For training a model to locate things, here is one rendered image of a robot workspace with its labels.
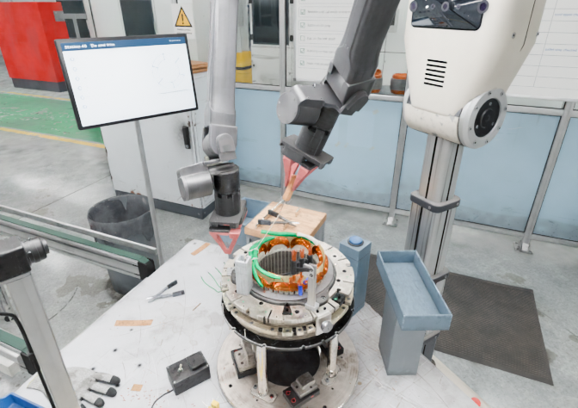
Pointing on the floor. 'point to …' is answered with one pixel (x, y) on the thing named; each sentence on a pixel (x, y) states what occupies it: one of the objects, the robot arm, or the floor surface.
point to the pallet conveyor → (17, 349)
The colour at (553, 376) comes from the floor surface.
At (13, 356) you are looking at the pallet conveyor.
